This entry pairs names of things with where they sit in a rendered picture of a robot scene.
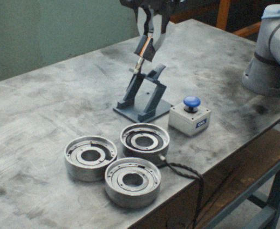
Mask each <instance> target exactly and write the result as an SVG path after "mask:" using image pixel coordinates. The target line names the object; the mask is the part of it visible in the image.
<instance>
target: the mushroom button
mask: <svg viewBox="0 0 280 229"><path fill-rule="evenodd" d="M183 103H184V104H185V105H186V106H188V108H189V109H190V110H192V109H193V108H194V107H198V106H199V105H200V103H201V101H200V100H199V99H198V98H197V97H194V96H187V97H185V98H184V99H183Z"/></svg>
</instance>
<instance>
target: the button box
mask: <svg viewBox="0 0 280 229"><path fill-rule="evenodd" d="M210 117H211V110H209V109H207V108H206V107H204V106H202V105H199V106H198V107H194V108H193V109H192V110H190V109H189V108H188V106H186V105H185V104H184V103H183V102H182V103H180V104H178V105H176V106H174V107H172V108H170V110H169V119H168V124H169V125H170V126H172V127H174V128H176V129H177V130H179V131H181V132H183V133H184V134H186V135H187V136H189V137H191V136H193V135H194V134H196V133H198V132H200V131H202V130H203V129H205V128H207V127H208V126H209V122H210Z"/></svg>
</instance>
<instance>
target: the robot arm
mask: <svg viewBox="0 0 280 229"><path fill-rule="evenodd" d="M119 1H120V4H121V5H123V6H125V7H128V8H131V9H134V10H135V16H136V23H137V24H138V30H139V33H140V35H141V38H142V36H143V35H146V36H148V32H149V31H150V30H151V29H153V28H154V32H153V43H152V46H153V48H154V50H155V51H158V50H159V48H160V47H161V45H162V43H163V41H164V39H165V38H166V37H168V36H169V35H171V34H172V33H173V32H174V30H175V24H174V23H171V22H170V19H171V13H172V10H171V8H174V7H176V6H177V1H178V7H180V6H183V5H185V1H186V0H183V1H180V0H119ZM154 12H155V13H157V12H158V15H156V16H154ZM261 19H262V21H261V26H260V31H259V35H258V40H257V44H256V48H255V52H254V56H253V58H252V60H251V61H250V62H249V64H248V65H247V67H246V69H245V70H244V72H243V74H242V80H241V81H242V84H243V85H244V86H245V87H246V88H247V89H248V90H250V91H252V92H255V93H257V94H260V95H263V96H266V97H274V98H280V4H274V5H269V6H267V7H266V8H265V10H264V14H263V16H262V18H261Z"/></svg>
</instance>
